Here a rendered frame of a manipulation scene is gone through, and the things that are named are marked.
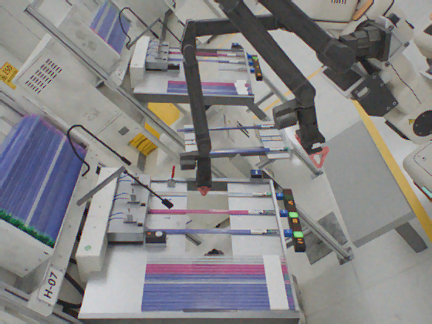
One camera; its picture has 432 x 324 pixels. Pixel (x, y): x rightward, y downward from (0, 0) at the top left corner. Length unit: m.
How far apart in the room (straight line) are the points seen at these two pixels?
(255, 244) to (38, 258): 0.77
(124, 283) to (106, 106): 1.34
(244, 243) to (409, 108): 0.76
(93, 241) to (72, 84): 1.24
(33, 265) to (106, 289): 0.25
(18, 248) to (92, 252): 0.25
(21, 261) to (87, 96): 1.36
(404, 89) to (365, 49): 0.35
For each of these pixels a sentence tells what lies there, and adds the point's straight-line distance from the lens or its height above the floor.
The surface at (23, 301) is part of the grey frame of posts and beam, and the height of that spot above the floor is 1.40.
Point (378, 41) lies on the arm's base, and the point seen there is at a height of 1.20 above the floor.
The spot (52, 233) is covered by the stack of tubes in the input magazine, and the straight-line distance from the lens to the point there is 1.52.
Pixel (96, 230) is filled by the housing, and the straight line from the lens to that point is 1.66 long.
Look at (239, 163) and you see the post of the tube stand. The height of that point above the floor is 0.77.
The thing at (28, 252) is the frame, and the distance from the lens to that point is 1.48.
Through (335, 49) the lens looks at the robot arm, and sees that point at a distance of 1.26.
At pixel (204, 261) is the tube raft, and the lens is 1.62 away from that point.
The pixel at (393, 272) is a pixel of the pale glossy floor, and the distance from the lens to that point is 2.32.
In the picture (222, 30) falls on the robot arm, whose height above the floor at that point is 1.39.
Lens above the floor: 1.87
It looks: 28 degrees down
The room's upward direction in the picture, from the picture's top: 48 degrees counter-clockwise
